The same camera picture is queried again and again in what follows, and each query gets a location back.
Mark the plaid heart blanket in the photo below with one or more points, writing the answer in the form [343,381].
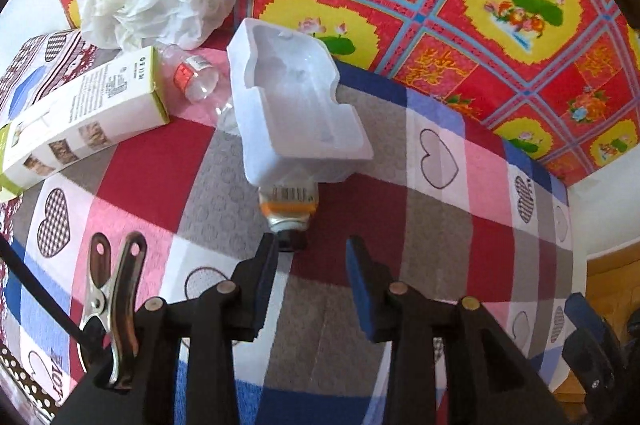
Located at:
[400,205]

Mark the clear plastic bottle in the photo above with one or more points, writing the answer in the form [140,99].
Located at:
[197,80]

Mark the white foam packing tray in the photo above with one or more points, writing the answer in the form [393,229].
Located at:
[300,125]

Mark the white green cardboard box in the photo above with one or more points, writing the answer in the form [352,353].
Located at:
[90,115]

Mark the metal spring clamp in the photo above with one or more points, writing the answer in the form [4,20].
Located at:
[107,305]

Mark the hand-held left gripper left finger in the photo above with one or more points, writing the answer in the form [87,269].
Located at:
[265,290]

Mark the orange label tube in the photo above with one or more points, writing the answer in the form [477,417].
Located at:
[290,210]

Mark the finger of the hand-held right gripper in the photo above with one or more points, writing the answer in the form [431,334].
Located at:
[585,312]
[590,365]

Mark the red floral wall cloth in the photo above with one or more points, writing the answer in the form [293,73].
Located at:
[500,5]

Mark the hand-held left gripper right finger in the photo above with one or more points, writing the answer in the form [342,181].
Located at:
[362,295]

